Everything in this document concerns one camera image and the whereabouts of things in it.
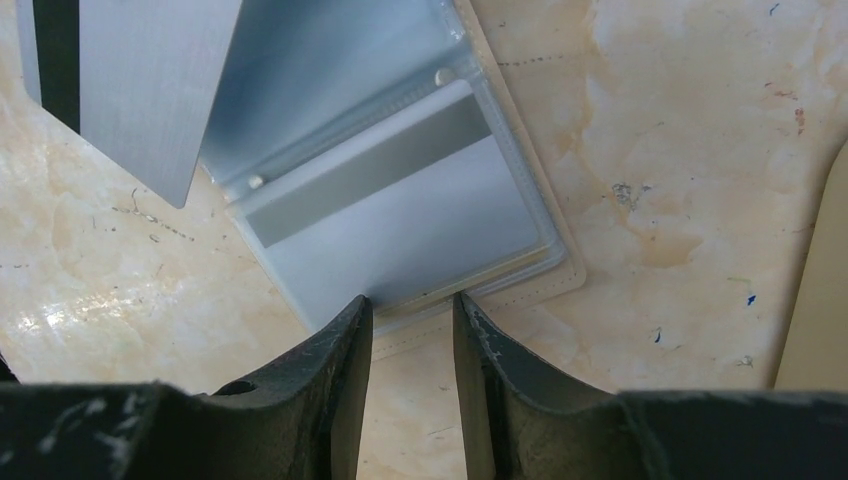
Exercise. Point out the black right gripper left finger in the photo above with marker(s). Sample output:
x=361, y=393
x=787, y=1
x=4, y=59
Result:
x=300, y=416

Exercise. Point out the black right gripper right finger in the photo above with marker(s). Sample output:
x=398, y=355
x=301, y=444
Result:
x=523, y=418

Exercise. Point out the beige oval card tray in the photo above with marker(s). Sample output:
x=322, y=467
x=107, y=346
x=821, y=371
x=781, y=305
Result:
x=815, y=352

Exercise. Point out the silver card black stripe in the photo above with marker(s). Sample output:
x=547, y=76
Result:
x=135, y=79

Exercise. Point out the beige card holder wallet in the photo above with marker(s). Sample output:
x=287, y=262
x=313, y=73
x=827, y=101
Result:
x=302, y=77

